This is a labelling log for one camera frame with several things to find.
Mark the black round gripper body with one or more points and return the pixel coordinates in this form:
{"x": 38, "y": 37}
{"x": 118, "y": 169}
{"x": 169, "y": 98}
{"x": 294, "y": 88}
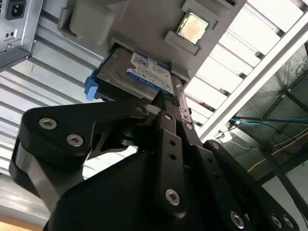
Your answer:
{"x": 108, "y": 204}

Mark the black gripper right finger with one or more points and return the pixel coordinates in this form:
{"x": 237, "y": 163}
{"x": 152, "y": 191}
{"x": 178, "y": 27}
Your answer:
{"x": 223, "y": 173}

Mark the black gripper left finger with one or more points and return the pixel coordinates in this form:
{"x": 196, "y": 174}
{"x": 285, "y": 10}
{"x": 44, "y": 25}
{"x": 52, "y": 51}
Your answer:
{"x": 65, "y": 125}

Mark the hard disk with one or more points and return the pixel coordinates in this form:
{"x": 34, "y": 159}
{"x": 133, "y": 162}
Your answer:
{"x": 115, "y": 69}

